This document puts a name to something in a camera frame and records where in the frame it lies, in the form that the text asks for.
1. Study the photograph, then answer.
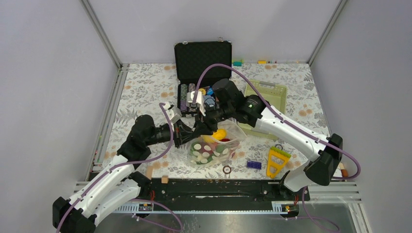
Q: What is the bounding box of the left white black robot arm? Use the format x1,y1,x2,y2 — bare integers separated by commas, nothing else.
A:
52,103,198,233

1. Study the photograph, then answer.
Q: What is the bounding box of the brown wooden peg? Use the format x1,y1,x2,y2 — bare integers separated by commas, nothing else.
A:
339,163,348,178

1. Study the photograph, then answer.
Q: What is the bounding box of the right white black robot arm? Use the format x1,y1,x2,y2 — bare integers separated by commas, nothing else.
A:
187,79,343,200

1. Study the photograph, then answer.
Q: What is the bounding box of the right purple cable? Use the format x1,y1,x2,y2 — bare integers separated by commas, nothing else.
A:
193,63,362,233

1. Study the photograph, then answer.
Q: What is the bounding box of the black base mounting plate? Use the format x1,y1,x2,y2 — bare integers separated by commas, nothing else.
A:
137,178,310,212

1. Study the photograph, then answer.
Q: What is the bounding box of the clear dotted zip top bag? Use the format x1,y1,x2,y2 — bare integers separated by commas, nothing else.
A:
186,120,247,167

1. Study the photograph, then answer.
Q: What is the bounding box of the floral table mat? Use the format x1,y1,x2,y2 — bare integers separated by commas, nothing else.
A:
99,64,330,179

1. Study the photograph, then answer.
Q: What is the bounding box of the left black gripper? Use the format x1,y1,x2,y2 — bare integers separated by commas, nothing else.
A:
146,119,195,149

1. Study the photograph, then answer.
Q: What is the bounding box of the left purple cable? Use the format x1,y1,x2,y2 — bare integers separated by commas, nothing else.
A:
55,102,184,233

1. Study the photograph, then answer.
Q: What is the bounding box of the green plastic basket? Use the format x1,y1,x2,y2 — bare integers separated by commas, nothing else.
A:
238,80,287,140

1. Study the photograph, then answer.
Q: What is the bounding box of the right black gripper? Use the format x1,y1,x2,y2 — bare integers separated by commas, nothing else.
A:
193,101,234,137

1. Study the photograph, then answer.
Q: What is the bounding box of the black poker chip case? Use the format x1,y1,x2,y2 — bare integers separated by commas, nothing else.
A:
174,40,232,117

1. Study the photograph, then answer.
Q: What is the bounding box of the wooden cone block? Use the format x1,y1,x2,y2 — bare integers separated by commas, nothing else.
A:
145,166,154,180

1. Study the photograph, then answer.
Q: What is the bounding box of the blue toy brick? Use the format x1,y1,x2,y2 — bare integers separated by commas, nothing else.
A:
246,160,262,170

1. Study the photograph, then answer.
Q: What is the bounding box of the yellow toy corn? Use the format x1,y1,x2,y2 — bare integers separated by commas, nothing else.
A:
202,129,227,143

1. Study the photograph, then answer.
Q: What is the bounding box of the small wooden cube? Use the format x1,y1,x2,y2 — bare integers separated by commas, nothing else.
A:
161,175,169,184

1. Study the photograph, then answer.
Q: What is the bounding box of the purple cable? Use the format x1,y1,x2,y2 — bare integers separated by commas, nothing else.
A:
55,102,184,233
193,63,362,233

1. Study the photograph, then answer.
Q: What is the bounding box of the green toy block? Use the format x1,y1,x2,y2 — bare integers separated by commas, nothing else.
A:
232,59,244,67

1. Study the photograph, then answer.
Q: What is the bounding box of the yellow triangular plastic tool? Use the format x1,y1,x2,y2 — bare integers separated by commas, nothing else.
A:
266,147,291,179

